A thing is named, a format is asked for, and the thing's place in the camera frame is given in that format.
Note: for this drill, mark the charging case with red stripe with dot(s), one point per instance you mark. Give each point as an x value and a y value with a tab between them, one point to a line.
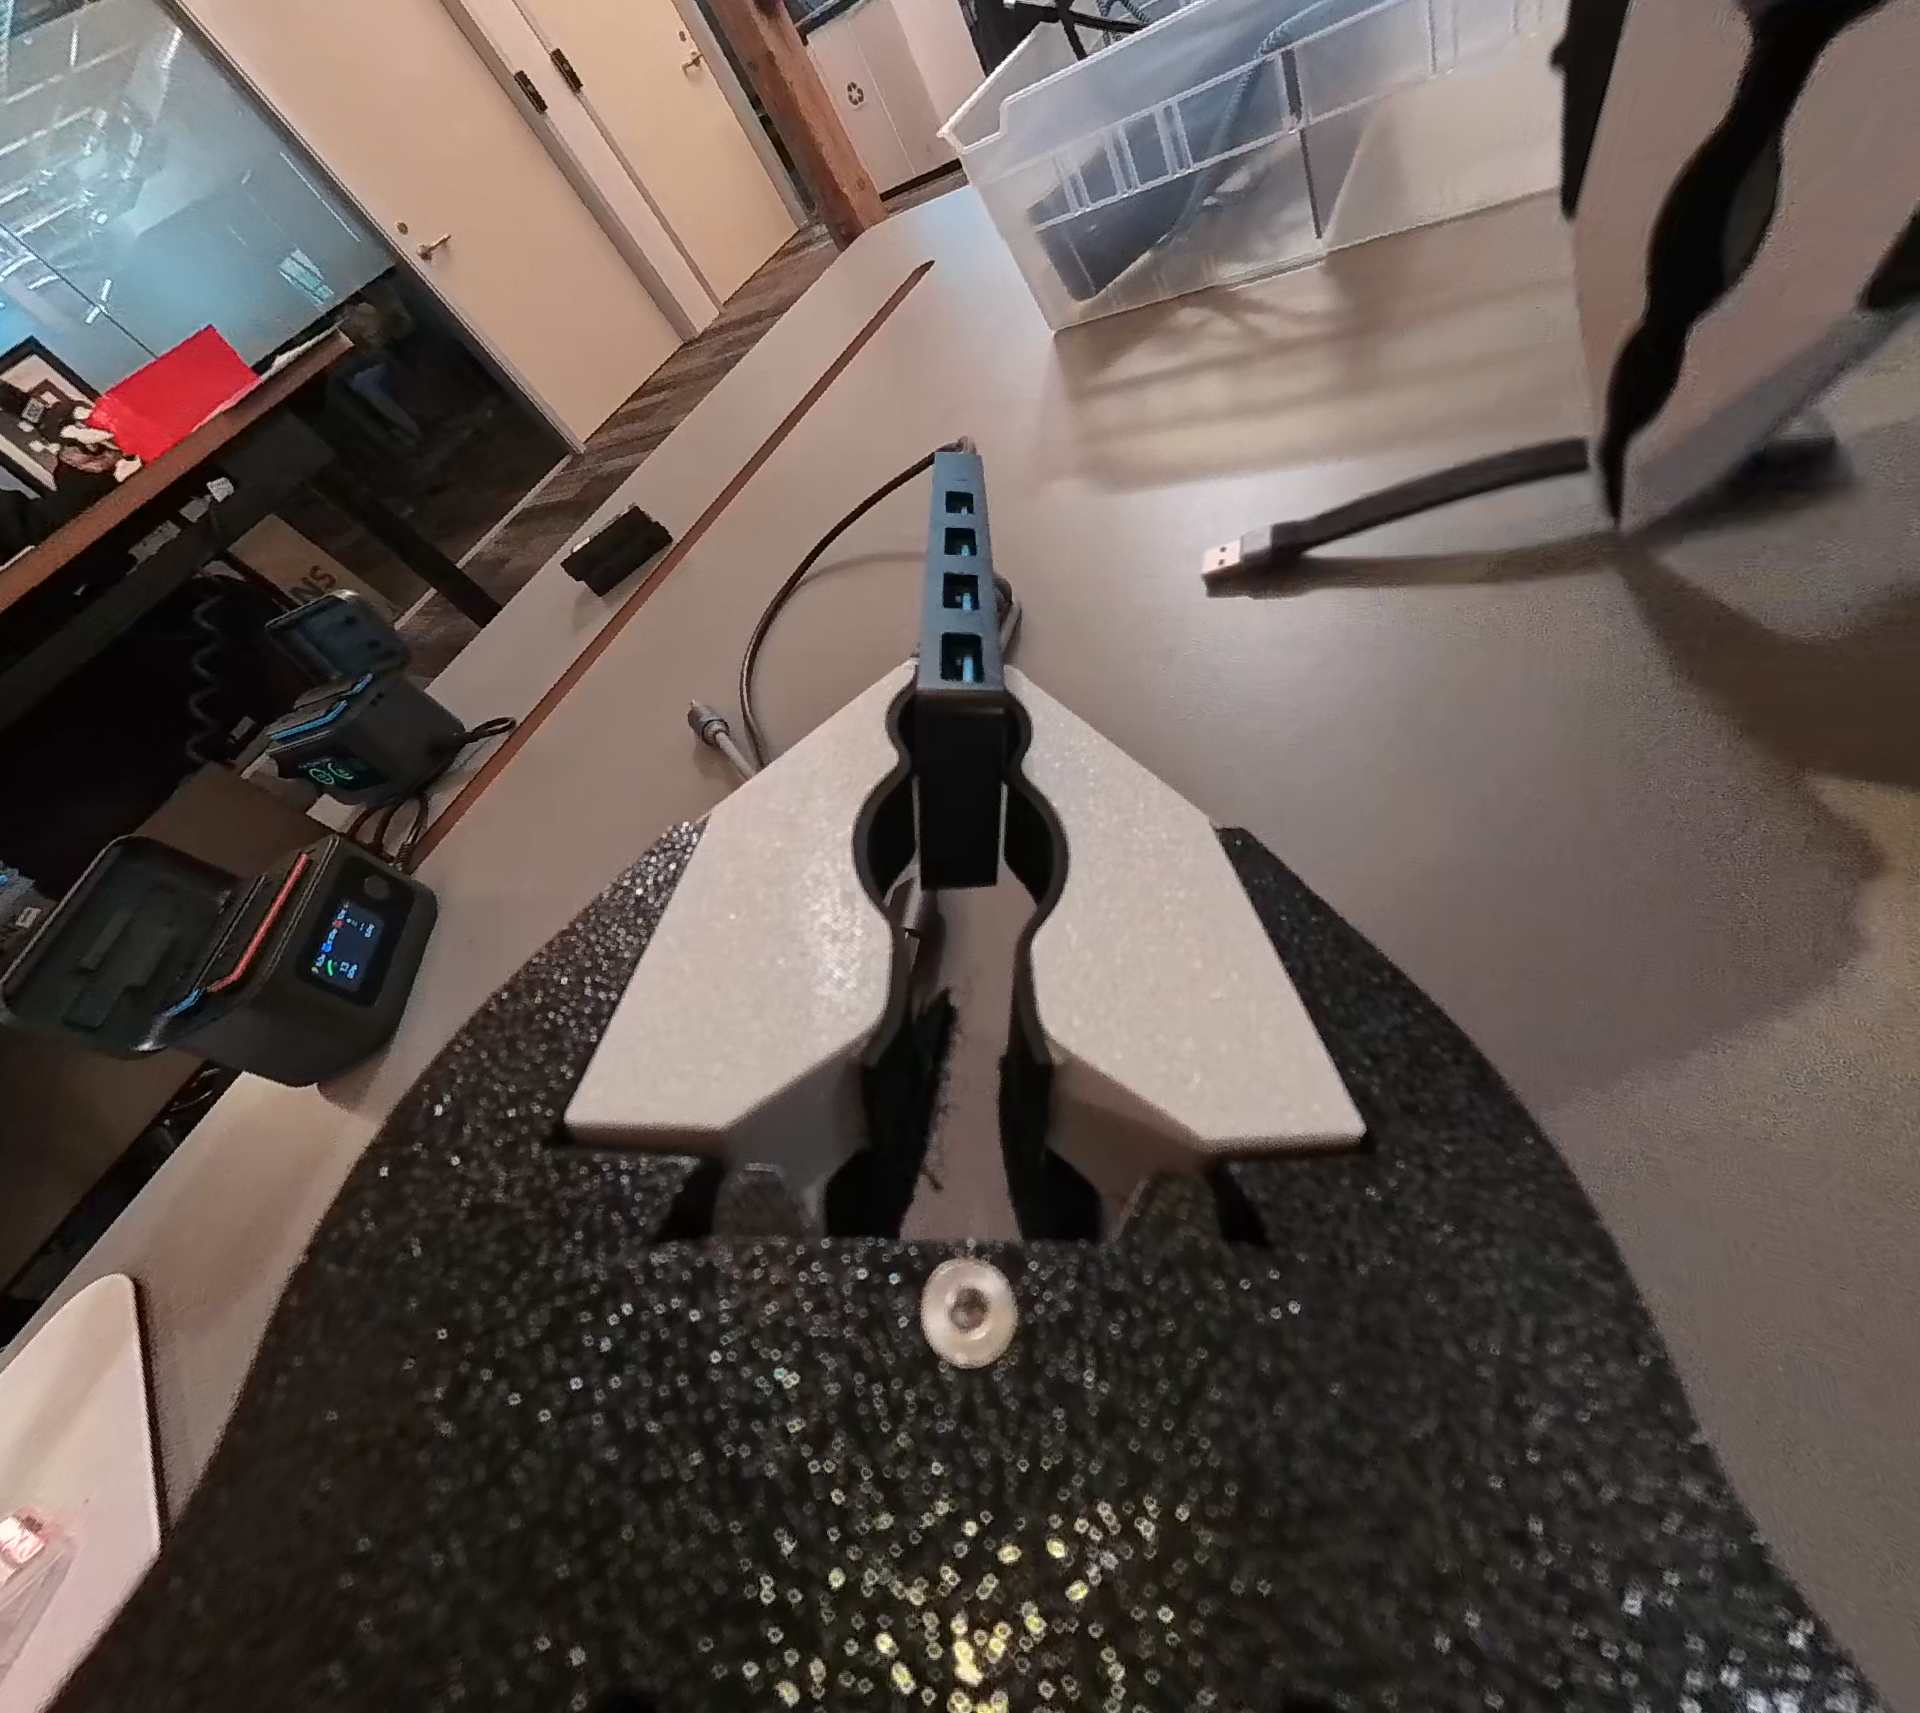
239	1007

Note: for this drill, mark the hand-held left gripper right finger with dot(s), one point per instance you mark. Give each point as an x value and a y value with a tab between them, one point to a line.
1187	993

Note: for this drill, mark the red box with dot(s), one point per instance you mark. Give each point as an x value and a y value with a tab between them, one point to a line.
164	393

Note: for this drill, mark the wooden post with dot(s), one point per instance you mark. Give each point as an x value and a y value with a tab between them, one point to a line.
767	61

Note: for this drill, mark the glass partition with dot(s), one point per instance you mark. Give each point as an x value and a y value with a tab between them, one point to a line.
152	167

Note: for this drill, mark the charging case with green display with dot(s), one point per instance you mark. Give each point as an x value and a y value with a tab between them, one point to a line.
391	730

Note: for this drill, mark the white stand base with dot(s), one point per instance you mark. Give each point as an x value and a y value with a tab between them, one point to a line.
77	1445

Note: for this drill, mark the black white marker board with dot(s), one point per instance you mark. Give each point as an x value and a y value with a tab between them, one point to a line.
38	393

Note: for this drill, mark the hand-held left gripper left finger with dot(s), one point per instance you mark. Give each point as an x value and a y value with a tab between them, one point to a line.
721	993

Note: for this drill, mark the white recycling cabinet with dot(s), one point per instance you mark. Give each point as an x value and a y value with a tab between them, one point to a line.
900	79

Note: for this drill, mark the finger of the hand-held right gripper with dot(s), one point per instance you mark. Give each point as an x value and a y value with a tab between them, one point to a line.
1859	184
1657	93

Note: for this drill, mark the small black box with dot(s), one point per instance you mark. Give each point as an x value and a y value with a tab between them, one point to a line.
616	551

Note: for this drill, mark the wooden side table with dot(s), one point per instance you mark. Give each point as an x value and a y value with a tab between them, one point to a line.
225	460

